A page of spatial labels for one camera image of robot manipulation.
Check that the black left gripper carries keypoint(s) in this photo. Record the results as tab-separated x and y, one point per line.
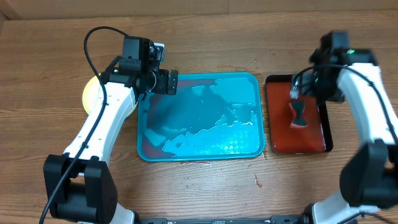
161	88

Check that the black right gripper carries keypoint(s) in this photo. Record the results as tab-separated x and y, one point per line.
306	80

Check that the pink and green sponge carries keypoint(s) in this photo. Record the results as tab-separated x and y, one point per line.
297	108

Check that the yellow-green plate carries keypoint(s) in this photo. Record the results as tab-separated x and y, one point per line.
88	95

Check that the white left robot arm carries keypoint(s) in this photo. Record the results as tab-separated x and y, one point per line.
79	185

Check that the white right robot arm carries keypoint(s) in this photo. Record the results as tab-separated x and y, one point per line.
368	183

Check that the red and black tray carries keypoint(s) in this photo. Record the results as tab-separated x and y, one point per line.
287	138

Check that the teal plastic tray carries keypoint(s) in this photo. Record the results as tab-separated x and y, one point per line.
212	116

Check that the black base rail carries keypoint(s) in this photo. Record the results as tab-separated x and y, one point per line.
275	219

